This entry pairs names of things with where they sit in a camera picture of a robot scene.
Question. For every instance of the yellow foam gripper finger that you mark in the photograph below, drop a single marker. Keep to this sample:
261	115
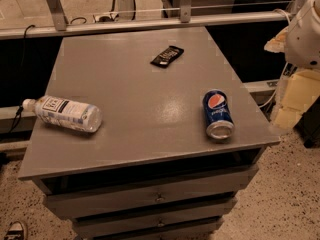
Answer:
301	92

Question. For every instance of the blue pepsi can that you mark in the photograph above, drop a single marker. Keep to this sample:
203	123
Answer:
219	123

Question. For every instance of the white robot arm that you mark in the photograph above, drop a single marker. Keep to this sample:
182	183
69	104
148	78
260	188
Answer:
300	42

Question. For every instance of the grey drawer cabinet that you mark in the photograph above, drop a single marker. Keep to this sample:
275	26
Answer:
150	172

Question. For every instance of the black snack bar wrapper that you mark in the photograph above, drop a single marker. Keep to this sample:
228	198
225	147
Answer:
166	57

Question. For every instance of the white power strip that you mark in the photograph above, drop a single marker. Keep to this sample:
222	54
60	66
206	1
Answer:
109	17

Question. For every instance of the clear plastic water bottle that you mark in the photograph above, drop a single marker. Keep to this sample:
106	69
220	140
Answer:
65	113

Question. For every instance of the metal railing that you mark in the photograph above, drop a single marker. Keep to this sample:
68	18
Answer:
48	18

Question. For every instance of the black and white sneaker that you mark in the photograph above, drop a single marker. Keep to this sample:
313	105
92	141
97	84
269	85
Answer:
17	231

